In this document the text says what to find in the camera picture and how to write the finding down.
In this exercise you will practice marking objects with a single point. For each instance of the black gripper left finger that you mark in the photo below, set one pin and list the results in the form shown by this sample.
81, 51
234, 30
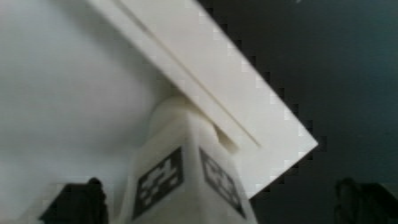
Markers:
79, 207

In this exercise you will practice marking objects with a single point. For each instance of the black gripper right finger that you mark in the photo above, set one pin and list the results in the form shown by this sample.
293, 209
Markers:
367, 202

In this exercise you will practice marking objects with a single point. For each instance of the white leg with tag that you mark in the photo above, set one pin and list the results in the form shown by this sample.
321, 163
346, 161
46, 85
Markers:
184, 186

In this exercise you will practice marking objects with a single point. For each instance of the white square tabletop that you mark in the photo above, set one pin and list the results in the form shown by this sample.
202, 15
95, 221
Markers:
101, 57

